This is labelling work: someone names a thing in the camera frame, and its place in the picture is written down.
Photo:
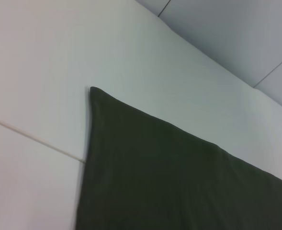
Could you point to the dark green t-shirt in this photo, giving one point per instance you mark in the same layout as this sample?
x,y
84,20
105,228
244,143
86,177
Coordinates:
x,y
167,179

